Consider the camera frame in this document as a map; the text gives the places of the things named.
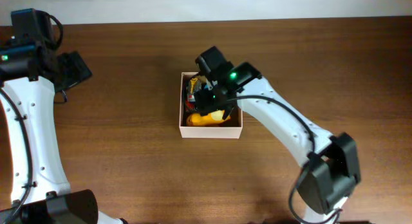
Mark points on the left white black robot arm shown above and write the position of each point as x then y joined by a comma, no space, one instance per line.
32,73

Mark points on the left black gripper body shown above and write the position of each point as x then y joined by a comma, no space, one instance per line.
80,70

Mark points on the red toy fire truck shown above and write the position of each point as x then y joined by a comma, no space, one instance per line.
193,85

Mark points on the open white cardboard box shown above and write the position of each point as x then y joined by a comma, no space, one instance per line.
230,129

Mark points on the orange rubber duck toy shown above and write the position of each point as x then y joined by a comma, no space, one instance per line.
211,119

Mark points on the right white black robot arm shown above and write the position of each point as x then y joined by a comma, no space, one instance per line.
330,168

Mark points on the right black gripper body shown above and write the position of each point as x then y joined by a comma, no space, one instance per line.
209,100

